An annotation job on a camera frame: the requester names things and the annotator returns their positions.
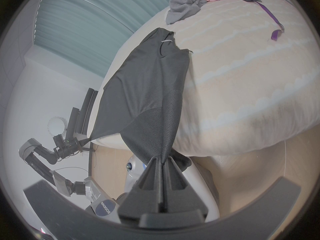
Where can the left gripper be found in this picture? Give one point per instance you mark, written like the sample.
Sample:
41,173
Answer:
73,145

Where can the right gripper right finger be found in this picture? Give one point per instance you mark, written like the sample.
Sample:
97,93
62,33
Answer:
182,196

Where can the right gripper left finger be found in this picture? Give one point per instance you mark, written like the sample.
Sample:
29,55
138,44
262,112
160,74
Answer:
145,196

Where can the black long-sleeved top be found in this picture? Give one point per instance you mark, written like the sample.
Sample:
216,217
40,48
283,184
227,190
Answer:
145,89

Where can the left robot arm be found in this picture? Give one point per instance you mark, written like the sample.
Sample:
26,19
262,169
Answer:
40,166

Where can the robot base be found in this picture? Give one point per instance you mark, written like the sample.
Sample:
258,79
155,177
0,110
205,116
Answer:
200,196

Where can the bed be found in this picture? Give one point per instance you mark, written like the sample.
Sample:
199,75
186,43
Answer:
250,84

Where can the round white ceiling lamp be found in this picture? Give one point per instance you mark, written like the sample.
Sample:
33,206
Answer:
56,126

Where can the blue-green curtain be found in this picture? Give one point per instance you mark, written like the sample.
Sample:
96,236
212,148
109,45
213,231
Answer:
130,1
75,34

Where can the grey garment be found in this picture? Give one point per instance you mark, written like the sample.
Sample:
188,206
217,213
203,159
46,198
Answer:
185,4

